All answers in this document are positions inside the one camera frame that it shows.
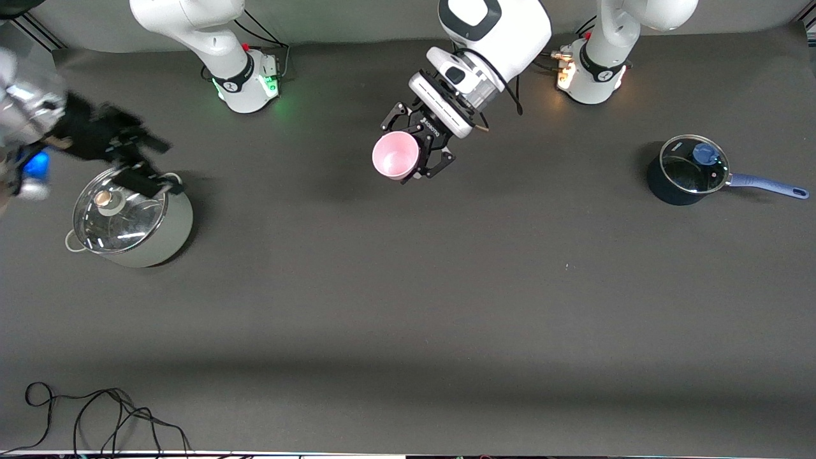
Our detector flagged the black left arm base cables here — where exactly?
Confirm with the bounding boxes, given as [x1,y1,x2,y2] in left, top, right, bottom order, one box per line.
[534,14,597,72]

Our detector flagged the thin black loose cable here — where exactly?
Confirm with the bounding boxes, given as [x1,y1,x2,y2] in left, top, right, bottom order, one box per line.
[0,381,192,457]

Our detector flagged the glass saucepan lid, blue knob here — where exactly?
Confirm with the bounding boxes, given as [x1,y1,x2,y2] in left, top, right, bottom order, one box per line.
[660,134,731,194]

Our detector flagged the glass pot lid with knob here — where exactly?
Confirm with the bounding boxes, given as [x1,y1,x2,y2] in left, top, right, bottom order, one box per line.
[72,164,168,254]

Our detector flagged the dark blue saucepan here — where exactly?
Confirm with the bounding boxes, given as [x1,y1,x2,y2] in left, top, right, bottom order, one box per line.
[647,134,810,206]

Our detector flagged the grey-green cooking pot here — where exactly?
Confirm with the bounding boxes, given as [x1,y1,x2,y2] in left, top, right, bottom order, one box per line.
[65,164,194,268]

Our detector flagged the pink plastic cup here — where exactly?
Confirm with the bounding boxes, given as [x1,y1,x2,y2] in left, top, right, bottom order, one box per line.
[372,131,422,182]

